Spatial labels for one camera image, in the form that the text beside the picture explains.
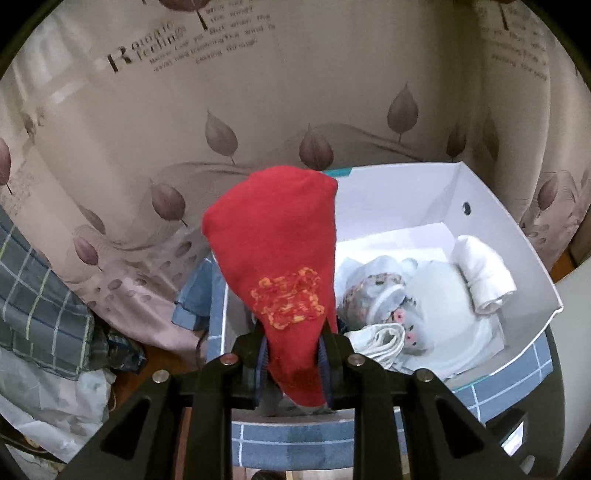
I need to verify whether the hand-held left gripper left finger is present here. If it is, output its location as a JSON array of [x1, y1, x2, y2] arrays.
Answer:
[[60, 323, 278, 480]]

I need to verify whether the blue checked cloth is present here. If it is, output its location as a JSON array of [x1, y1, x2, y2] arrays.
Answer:
[[173, 254, 555, 472]]

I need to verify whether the beige leaf-print curtain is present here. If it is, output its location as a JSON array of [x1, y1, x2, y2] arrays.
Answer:
[[0, 0, 591, 361]]

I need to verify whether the cream folded underwear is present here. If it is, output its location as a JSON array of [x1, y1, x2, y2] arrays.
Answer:
[[344, 322, 407, 370]]

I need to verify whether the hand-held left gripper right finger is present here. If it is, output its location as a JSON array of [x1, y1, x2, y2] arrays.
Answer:
[[316, 323, 527, 480]]

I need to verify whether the white crumpled plastic sheet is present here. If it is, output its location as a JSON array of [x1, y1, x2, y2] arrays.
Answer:
[[0, 346, 116, 462]]

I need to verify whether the red embroidered underwear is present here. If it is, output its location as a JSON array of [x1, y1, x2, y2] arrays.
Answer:
[[202, 166, 340, 408]]

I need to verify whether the white bra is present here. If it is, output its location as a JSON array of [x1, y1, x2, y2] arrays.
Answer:
[[402, 261, 509, 377]]

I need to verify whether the white cardboard shoe box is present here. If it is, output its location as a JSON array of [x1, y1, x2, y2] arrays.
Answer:
[[205, 161, 565, 423]]

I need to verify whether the floral print underwear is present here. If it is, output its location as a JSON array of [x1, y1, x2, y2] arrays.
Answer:
[[339, 272, 432, 358]]

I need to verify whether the grey plaid cloth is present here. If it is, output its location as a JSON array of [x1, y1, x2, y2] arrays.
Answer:
[[0, 208, 146, 381]]

